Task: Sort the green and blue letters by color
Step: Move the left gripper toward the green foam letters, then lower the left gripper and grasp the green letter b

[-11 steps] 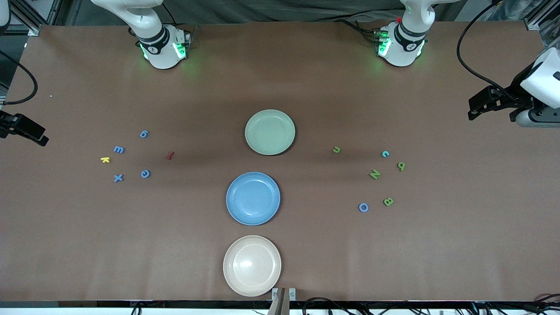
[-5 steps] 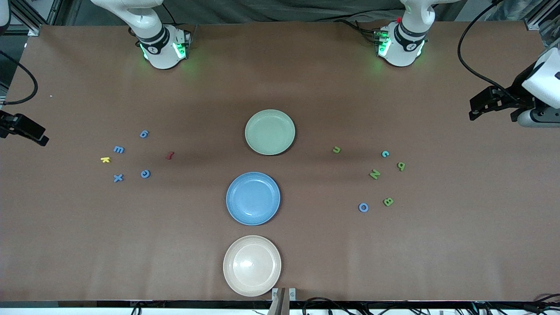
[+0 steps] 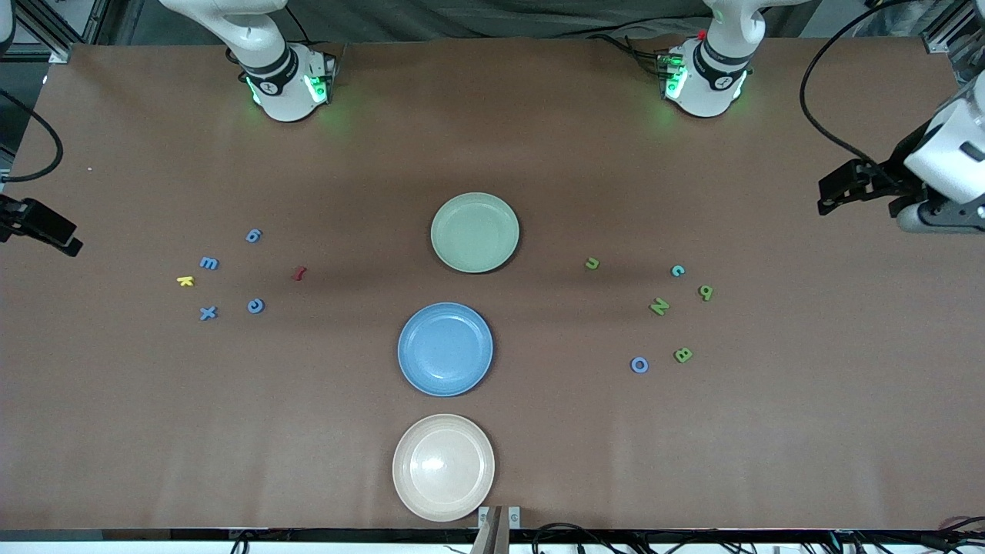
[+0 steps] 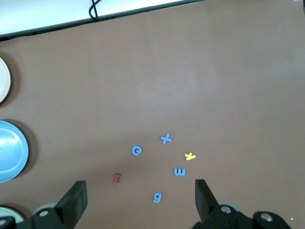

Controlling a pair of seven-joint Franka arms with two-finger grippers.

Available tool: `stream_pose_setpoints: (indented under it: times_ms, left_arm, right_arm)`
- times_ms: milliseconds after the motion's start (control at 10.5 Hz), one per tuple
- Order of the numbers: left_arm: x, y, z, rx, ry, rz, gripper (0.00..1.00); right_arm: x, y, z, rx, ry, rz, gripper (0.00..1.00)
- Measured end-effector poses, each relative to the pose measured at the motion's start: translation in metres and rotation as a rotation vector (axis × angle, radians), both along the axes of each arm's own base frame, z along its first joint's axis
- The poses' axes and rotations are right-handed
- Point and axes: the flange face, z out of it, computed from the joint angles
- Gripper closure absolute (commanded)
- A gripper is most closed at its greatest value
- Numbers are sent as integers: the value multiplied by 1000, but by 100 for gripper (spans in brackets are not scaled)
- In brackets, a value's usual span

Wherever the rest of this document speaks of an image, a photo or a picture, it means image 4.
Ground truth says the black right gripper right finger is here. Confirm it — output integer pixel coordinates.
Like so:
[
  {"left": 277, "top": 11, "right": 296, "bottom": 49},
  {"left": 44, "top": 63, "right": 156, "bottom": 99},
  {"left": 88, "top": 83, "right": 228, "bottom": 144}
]
[{"left": 192, "top": 178, "right": 293, "bottom": 229}]

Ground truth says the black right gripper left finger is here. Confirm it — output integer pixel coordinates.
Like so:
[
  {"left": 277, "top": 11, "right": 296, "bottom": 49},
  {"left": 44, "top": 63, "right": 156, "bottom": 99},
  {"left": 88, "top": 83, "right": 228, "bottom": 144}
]
[{"left": 0, "top": 180, "right": 88, "bottom": 229}]

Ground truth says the light green plate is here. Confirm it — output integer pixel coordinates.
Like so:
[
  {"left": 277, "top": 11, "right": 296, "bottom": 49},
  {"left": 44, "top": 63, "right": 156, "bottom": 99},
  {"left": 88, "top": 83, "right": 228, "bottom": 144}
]
[{"left": 0, "top": 207, "right": 26, "bottom": 221}]

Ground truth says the blue plate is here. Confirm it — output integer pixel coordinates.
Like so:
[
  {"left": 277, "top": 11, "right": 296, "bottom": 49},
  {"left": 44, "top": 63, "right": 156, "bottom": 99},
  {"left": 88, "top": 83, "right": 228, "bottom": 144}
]
[{"left": 0, "top": 120, "right": 30, "bottom": 184}]

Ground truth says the blue foam letter x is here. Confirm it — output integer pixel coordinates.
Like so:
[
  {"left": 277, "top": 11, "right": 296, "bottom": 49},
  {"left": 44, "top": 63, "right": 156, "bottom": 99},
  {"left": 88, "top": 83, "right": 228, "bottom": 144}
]
[{"left": 160, "top": 133, "right": 173, "bottom": 145}]

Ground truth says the blue foam letter e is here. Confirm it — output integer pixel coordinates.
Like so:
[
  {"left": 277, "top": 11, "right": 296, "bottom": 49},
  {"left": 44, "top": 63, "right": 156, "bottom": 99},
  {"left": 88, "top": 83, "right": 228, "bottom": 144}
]
[{"left": 131, "top": 145, "right": 143, "bottom": 157}]

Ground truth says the beige plate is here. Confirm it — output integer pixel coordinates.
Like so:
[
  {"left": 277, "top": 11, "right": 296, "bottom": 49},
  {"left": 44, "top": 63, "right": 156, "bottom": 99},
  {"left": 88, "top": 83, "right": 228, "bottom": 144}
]
[{"left": 0, "top": 56, "right": 12, "bottom": 104}]

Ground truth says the black cable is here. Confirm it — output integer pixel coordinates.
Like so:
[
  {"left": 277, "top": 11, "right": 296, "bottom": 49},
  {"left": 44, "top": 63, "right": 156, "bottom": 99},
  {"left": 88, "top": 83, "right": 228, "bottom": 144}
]
[{"left": 88, "top": 0, "right": 102, "bottom": 21}]

